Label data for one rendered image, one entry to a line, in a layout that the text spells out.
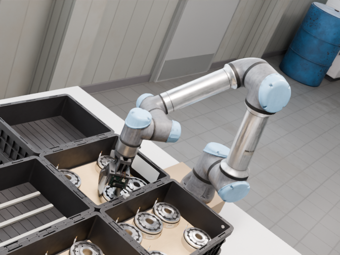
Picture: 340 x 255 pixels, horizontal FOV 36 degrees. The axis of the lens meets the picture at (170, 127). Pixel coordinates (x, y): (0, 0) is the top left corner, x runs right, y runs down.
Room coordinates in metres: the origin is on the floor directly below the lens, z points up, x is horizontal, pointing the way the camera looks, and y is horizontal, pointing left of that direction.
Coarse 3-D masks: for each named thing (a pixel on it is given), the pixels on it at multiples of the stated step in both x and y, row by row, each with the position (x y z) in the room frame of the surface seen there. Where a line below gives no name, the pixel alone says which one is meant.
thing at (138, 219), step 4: (140, 212) 1.45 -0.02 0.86; (144, 212) 1.46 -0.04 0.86; (148, 212) 1.47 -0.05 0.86; (136, 216) 1.43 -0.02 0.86; (140, 216) 1.44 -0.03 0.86; (144, 216) 1.45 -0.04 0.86; (152, 216) 1.47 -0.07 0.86; (156, 216) 1.47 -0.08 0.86; (136, 220) 1.41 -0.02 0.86; (140, 220) 1.42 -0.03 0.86; (156, 220) 1.46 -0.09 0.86; (160, 220) 1.46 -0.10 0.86; (136, 224) 1.39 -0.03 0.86; (140, 224) 1.40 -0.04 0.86; (144, 224) 1.40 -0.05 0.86; (156, 224) 1.43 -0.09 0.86; (160, 224) 1.44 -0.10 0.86; (140, 228) 1.38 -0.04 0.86; (144, 228) 1.39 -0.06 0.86; (148, 228) 1.39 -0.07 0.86; (152, 228) 1.40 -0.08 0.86; (156, 228) 1.41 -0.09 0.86; (160, 228) 1.42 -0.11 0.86; (148, 232) 1.38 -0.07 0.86; (152, 232) 1.38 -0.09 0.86; (156, 232) 1.39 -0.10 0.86
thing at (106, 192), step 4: (104, 188) 1.50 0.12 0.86; (108, 188) 1.51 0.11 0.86; (112, 188) 1.52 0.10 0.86; (104, 192) 1.48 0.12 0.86; (108, 192) 1.49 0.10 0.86; (124, 192) 1.53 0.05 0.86; (104, 196) 1.46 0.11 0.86; (108, 196) 1.47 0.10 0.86; (112, 196) 1.48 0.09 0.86; (108, 200) 1.45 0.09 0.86
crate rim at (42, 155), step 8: (104, 136) 1.71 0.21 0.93; (112, 136) 1.74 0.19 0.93; (80, 144) 1.60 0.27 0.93; (88, 144) 1.62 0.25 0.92; (48, 152) 1.46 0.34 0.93; (56, 152) 1.49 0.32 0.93; (56, 168) 1.40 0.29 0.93; (160, 168) 1.66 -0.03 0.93; (64, 176) 1.38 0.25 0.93; (168, 176) 1.64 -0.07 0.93; (72, 184) 1.35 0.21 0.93; (152, 184) 1.54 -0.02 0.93; (80, 192) 1.33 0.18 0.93; (128, 192) 1.44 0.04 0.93; (136, 192) 1.46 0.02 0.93; (88, 200) 1.31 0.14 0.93; (112, 200) 1.37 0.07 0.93; (96, 208) 1.30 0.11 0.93
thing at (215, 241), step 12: (168, 180) 1.61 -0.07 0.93; (144, 192) 1.48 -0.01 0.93; (120, 204) 1.36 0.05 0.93; (204, 204) 1.56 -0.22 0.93; (108, 216) 1.28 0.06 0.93; (216, 216) 1.53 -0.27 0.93; (120, 228) 1.25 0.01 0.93; (132, 240) 1.22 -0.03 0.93; (216, 240) 1.39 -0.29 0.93; (144, 252) 1.19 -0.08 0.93; (192, 252) 1.28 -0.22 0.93; (204, 252) 1.34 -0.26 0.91
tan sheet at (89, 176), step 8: (80, 168) 1.60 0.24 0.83; (88, 168) 1.62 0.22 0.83; (80, 176) 1.55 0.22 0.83; (88, 176) 1.57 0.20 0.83; (96, 176) 1.59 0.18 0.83; (88, 184) 1.53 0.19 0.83; (96, 184) 1.55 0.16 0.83; (88, 192) 1.48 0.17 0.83; (96, 192) 1.50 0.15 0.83; (96, 200) 1.46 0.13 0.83
